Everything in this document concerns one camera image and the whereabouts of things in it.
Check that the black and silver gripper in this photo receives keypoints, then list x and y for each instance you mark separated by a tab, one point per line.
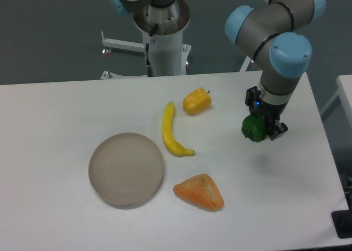
256	102

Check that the green toy pepper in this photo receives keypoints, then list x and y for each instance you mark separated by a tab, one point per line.
255	128

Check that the white side table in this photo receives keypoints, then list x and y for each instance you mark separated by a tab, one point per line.
341	96

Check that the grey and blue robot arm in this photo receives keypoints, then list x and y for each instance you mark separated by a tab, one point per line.
268	37

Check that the orange toy bread wedge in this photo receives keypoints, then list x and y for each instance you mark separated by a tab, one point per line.
201	191

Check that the beige round plate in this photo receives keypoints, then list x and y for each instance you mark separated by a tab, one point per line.
126	170

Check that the yellow toy pepper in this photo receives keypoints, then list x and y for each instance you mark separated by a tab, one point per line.
197	101

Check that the yellow toy banana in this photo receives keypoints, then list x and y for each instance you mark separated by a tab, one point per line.
171	144

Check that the black clamp device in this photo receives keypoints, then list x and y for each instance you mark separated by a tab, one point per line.
342	218

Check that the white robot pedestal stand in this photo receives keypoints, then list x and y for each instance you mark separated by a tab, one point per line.
162	39

